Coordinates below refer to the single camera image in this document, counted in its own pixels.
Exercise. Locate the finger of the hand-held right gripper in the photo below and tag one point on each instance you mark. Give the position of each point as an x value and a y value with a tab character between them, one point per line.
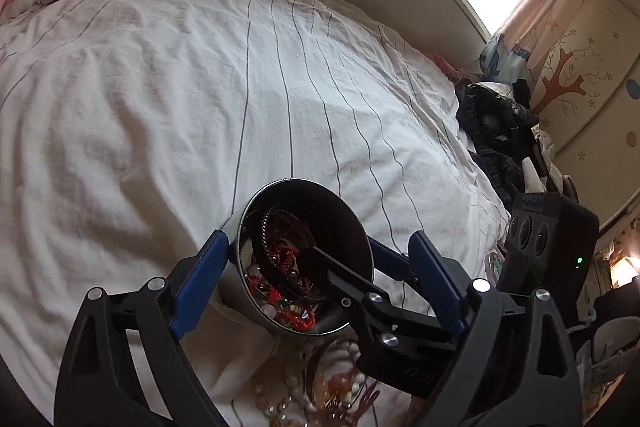
340	274
395	259

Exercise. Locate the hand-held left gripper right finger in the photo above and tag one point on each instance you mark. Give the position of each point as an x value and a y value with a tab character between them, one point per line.
440	282

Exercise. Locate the dark knitted cloth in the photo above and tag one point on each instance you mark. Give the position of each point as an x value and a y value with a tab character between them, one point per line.
500	169

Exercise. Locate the pink and blue curtain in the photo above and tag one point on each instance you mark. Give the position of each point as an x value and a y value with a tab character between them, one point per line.
530	32

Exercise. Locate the round metal tin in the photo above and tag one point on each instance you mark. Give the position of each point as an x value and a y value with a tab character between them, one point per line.
235	277

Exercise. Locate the black puffer jacket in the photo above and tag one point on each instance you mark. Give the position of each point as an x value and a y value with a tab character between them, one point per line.
492	122

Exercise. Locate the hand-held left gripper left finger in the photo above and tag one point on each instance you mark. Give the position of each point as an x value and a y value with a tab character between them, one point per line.
200	287

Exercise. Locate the white striped duvet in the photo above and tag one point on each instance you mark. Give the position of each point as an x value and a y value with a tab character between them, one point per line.
175	117

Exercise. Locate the round printed tin lid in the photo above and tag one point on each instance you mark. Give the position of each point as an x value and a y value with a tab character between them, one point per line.
496	264

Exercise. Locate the wardrobe with tree decoration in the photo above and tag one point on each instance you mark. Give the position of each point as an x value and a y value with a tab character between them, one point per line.
595	82

